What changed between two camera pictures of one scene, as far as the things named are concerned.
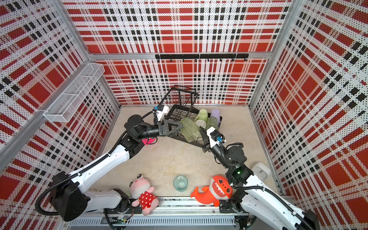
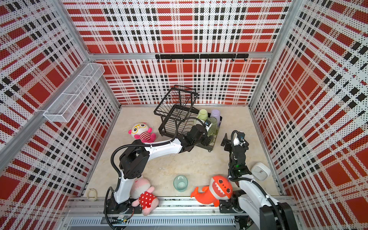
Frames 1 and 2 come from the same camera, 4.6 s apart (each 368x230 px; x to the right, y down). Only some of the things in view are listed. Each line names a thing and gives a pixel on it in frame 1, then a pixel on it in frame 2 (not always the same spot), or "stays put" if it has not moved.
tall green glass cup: [212, 121] stays put
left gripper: [164, 127] -> [206, 141]
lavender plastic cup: [215, 113] stays put
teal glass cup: [180, 183] stays put
